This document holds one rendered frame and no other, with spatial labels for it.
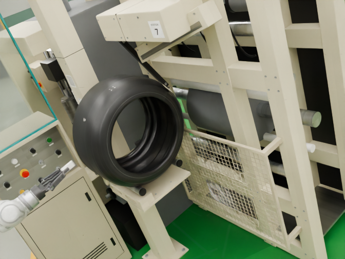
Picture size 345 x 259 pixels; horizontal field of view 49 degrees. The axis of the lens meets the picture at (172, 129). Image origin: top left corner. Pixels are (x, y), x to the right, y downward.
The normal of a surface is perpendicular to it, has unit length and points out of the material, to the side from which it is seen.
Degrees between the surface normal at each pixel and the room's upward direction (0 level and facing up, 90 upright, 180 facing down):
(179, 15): 90
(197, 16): 90
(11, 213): 67
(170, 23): 90
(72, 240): 90
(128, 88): 42
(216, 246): 0
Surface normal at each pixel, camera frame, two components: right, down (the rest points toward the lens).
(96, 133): -0.16, 0.11
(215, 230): -0.32, -0.83
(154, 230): 0.61, 0.19
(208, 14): 0.48, -0.07
